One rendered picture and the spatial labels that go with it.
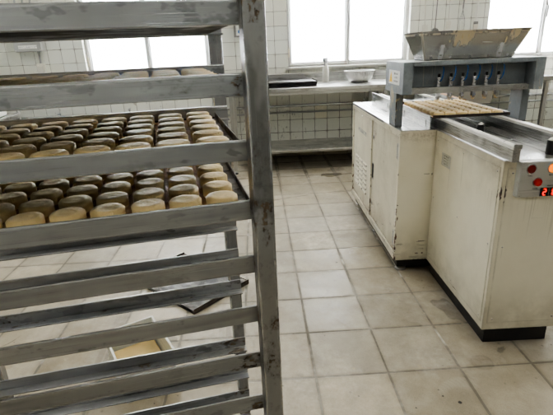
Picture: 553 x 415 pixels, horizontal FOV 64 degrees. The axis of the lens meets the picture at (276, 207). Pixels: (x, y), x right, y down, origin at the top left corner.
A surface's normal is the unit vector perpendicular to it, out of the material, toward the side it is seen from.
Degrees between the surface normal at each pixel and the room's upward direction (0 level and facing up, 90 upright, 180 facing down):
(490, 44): 115
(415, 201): 90
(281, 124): 90
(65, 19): 90
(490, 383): 0
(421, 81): 90
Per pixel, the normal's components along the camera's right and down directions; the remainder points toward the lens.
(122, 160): 0.24, 0.33
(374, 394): -0.04, -0.94
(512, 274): 0.03, 0.34
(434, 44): 0.04, 0.70
